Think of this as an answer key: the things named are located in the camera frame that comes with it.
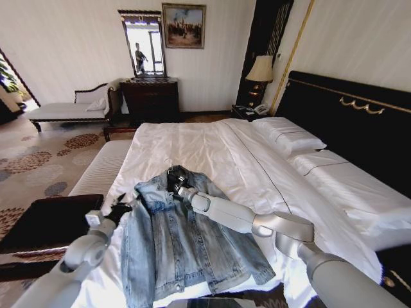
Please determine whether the light blue denim jacket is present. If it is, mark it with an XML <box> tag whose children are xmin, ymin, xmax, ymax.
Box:
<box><xmin>120</xmin><ymin>169</ymin><xmax>277</xmax><ymax>308</ymax></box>

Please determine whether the white padded bed bench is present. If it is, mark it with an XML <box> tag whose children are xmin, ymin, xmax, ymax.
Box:
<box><xmin>68</xmin><ymin>139</ymin><xmax>134</xmax><ymax>198</ymax></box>

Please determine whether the bed with white duvet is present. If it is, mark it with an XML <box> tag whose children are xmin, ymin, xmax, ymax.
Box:
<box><xmin>69</xmin><ymin>117</ymin><xmax>411</xmax><ymax>308</ymax></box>

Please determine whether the dark wooden stool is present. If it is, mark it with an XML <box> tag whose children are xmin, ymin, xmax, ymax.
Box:
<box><xmin>102</xmin><ymin>125</ymin><xmax>139</xmax><ymax>142</ymax></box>

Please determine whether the black tray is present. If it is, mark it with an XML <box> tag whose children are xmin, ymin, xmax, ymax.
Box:
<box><xmin>0</xmin><ymin>193</ymin><xmax>105</xmax><ymax>255</ymax></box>

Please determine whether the dark wooden dresser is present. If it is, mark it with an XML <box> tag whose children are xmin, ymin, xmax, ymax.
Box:
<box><xmin>119</xmin><ymin>76</ymin><xmax>181</xmax><ymax>122</ymax></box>

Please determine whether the dark wooden nightstand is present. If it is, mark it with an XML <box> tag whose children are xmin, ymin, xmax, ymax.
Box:
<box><xmin>231</xmin><ymin>103</ymin><xmax>277</xmax><ymax>123</ymax></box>

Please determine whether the white cushion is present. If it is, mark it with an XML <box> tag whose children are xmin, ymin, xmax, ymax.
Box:
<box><xmin>85</xmin><ymin>96</ymin><xmax>108</xmax><ymax>113</ymax></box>

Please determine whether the dark wooden low table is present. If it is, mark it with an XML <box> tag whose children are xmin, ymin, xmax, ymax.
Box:
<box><xmin>0</xmin><ymin>248</ymin><xmax>70</xmax><ymax>282</ymax></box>

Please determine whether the white chaise longue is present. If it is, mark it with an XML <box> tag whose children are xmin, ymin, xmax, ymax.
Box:
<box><xmin>28</xmin><ymin>81</ymin><xmax>123</xmax><ymax>133</ymax></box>

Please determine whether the white pillow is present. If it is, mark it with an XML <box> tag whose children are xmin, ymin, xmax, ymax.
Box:
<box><xmin>286</xmin><ymin>150</ymin><xmax>411</xmax><ymax>252</ymax></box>
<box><xmin>251</xmin><ymin>116</ymin><xmax>328</xmax><ymax>158</ymax></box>

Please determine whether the person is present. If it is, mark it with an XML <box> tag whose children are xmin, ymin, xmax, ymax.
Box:
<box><xmin>134</xmin><ymin>42</ymin><xmax>150</xmax><ymax>75</ymax></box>

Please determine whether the robot front dark panel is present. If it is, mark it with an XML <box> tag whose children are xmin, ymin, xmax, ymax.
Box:
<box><xmin>186</xmin><ymin>296</ymin><xmax>245</xmax><ymax>308</ymax></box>

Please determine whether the table lamp with cream shade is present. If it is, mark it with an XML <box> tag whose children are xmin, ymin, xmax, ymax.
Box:
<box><xmin>245</xmin><ymin>55</ymin><xmax>275</xmax><ymax>107</ymax></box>

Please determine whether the dark framed dresser mirror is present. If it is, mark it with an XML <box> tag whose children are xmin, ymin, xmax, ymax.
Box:
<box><xmin>117</xmin><ymin>9</ymin><xmax>168</xmax><ymax>79</ymax></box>

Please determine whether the gold framed painting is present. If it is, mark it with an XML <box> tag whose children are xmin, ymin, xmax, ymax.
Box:
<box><xmin>161</xmin><ymin>3</ymin><xmax>207</xmax><ymax>50</ymax></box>

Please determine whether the green plant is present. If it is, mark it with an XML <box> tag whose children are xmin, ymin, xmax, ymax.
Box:
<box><xmin>0</xmin><ymin>56</ymin><xmax>22</xmax><ymax>94</ymax></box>

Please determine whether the black headboard with gold trim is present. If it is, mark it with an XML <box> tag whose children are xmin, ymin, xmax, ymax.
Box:
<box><xmin>275</xmin><ymin>70</ymin><xmax>411</xmax><ymax>200</ymax></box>

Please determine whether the dark cabinet with gold ornament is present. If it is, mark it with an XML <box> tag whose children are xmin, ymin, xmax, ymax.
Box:
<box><xmin>374</xmin><ymin>249</ymin><xmax>411</xmax><ymax>298</ymax></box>

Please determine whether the black wall panel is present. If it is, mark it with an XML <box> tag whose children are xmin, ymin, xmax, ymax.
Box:
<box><xmin>236</xmin><ymin>0</ymin><xmax>295</xmax><ymax>108</ymax></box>

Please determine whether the dark door frame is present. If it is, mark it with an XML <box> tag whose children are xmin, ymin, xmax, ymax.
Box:
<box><xmin>0</xmin><ymin>47</ymin><xmax>42</xmax><ymax>108</ymax></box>

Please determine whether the gold wall strip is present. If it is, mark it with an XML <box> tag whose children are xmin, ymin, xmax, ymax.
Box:
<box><xmin>270</xmin><ymin>0</ymin><xmax>316</xmax><ymax>114</ymax></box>

